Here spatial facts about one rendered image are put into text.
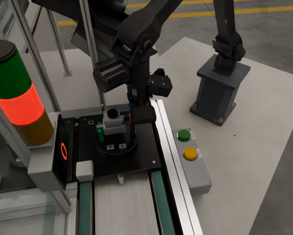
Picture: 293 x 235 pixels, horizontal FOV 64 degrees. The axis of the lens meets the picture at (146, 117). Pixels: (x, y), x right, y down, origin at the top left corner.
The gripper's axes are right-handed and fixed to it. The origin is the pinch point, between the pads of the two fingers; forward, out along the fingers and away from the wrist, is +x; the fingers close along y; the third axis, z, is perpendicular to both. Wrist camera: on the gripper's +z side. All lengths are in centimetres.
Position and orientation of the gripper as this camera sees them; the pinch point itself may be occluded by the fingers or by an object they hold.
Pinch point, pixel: (139, 108)
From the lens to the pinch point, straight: 65.6
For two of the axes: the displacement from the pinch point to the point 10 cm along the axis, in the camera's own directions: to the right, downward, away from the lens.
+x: 0.1, 6.7, 7.4
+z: 9.9, -1.3, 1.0
